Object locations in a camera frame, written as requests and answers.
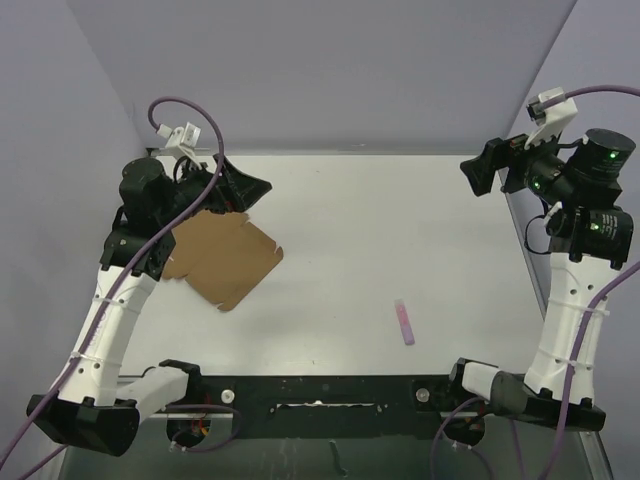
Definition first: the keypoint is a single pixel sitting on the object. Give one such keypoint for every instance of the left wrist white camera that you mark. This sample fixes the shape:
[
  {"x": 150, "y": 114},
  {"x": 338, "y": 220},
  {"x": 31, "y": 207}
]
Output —
[{"x": 180, "y": 141}]

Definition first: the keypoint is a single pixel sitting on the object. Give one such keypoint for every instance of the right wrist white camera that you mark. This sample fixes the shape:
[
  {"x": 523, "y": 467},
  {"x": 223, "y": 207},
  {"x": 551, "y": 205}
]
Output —
[{"x": 551, "y": 111}]

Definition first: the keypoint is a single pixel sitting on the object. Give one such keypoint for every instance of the brown cardboard box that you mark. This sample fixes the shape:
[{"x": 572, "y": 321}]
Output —
[{"x": 222, "y": 257}]

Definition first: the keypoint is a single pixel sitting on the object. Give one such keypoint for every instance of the wrist white camera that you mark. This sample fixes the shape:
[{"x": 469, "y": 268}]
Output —
[
  {"x": 180, "y": 141},
  {"x": 551, "y": 111}
]

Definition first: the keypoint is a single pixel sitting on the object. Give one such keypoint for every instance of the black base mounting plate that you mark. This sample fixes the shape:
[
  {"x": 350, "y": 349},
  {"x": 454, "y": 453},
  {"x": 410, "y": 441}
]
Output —
[{"x": 316, "y": 408}]

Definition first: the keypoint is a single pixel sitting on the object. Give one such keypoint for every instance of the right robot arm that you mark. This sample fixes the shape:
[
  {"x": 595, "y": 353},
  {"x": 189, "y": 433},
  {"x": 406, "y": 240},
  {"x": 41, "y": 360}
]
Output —
[{"x": 590, "y": 239}]

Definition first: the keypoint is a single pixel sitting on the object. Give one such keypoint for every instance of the pink purple marker pen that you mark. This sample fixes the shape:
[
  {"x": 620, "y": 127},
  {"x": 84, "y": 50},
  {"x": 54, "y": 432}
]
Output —
[{"x": 404, "y": 323}]

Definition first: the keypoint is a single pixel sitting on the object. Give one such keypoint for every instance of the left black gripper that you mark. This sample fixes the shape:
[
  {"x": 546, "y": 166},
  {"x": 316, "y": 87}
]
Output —
[{"x": 235, "y": 190}]

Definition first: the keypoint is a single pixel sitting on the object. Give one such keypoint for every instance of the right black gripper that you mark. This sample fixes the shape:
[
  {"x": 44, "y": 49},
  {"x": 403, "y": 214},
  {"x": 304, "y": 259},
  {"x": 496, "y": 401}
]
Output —
[{"x": 499, "y": 153}]

